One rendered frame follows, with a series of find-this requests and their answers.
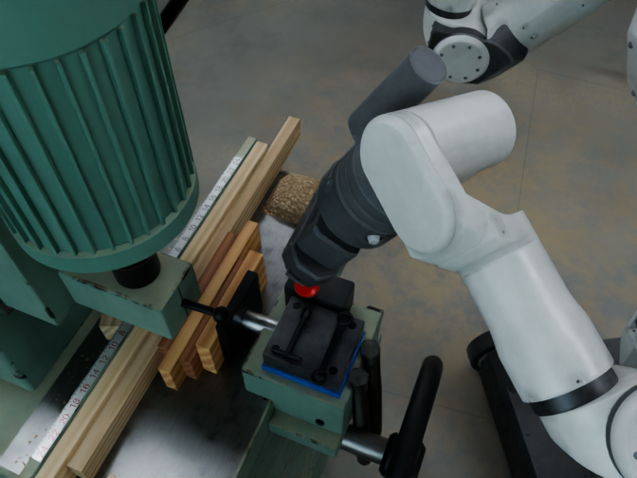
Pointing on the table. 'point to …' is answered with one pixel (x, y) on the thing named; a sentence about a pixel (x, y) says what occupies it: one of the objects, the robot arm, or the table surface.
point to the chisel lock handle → (209, 310)
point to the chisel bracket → (170, 319)
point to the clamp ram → (243, 317)
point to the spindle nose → (138, 273)
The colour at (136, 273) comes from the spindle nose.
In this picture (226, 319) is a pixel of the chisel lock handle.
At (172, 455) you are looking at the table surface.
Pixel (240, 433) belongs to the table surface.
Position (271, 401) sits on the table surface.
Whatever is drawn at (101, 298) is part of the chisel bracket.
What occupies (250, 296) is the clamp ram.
